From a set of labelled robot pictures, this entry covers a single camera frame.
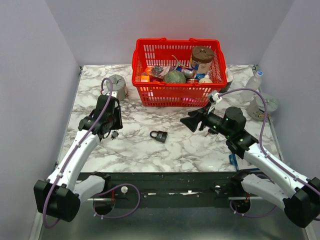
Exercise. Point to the grey taped can left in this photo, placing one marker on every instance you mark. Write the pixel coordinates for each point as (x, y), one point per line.
(119, 85)

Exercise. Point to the grey taped can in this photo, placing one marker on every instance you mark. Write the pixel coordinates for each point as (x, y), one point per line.
(119, 85)
(256, 108)

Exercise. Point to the black mounting rail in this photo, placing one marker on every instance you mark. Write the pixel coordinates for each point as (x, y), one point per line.
(155, 190)

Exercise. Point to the red plastic basket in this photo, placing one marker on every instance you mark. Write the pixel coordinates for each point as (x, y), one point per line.
(161, 52)

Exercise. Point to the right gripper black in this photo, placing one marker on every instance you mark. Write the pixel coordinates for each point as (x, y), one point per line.
(192, 122)

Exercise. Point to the key with astronaut keychain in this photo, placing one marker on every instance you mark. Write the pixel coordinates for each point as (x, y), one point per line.
(114, 135)

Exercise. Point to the grey taped can right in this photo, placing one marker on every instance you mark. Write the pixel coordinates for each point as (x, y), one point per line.
(256, 108)

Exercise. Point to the brown lid cylindrical canister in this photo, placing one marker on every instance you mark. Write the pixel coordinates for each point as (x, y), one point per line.
(201, 59)

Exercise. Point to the crumpled snack packet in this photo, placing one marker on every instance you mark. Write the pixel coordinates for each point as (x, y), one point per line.
(158, 71)

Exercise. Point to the green melon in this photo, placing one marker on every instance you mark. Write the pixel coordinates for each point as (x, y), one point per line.
(174, 77)

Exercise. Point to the clear plastic water bottle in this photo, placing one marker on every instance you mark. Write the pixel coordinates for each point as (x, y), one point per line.
(254, 83)

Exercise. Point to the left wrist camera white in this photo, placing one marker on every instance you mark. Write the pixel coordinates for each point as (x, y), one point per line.
(113, 94)

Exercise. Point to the red blue drink can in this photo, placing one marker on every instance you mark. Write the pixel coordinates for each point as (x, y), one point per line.
(189, 73)

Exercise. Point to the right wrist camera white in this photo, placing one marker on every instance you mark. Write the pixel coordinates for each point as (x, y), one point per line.
(214, 98)

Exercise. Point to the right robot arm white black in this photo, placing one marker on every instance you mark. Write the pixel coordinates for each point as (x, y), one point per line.
(295, 194)

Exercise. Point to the white pump bottle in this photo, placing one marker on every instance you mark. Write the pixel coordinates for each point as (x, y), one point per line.
(204, 79)

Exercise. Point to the orange small box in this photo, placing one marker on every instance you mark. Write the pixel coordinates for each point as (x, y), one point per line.
(144, 78)

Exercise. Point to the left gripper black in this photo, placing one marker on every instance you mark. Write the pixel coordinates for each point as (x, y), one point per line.
(119, 125)

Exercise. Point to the blue white booklet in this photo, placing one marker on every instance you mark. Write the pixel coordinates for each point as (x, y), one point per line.
(241, 164)

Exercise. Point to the black padlock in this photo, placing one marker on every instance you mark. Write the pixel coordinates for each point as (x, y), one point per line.
(159, 136)

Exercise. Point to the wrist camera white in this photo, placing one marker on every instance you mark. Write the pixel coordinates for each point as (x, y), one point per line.
(214, 98)
(113, 94)

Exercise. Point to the red soda can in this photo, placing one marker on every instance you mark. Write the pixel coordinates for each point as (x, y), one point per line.
(192, 81)

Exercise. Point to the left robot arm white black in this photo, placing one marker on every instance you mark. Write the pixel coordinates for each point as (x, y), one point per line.
(60, 196)

